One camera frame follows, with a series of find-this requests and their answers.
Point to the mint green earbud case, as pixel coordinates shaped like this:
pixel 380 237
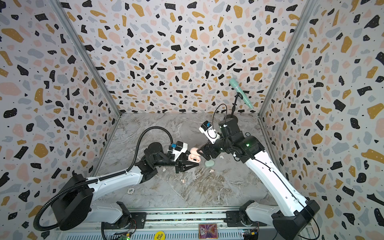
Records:
pixel 209 163

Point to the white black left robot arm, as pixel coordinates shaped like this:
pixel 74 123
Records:
pixel 79 204

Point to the mint green toy microphone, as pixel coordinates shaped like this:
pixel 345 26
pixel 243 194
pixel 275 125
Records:
pixel 236 86

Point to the yellow round sticker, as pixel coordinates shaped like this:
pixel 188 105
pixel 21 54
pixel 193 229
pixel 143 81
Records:
pixel 160 236

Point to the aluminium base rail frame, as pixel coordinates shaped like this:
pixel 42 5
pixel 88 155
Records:
pixel 177 224

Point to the aluminium corner post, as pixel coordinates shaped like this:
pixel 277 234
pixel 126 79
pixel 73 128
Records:
pixel 305 16
pixel 68 27

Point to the left aluminium corner post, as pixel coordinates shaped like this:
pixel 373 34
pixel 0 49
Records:
pixel 68 27

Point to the pink earbud case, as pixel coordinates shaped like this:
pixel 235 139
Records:
pixel 194 156

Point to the black microphone stand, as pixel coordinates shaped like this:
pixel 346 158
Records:
pixel 232 114

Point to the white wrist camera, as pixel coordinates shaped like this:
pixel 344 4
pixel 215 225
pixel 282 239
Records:
pixel 208 130
pixel 177 149

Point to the pink square sticker card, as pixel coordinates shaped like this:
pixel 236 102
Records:
pixel 208 231

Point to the right aluminium corner post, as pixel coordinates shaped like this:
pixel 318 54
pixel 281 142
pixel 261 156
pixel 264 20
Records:
pixel 305 16

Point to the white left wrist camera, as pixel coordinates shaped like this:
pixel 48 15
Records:
pixel 177 149

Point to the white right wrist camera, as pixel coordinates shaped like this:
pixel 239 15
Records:
pixel 208 130

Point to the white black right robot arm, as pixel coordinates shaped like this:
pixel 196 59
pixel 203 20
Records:
pixel 293 211

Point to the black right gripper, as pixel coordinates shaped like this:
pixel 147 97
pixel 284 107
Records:
pixel 210 149

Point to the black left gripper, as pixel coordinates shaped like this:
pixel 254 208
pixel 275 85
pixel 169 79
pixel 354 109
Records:
pixel 182 165

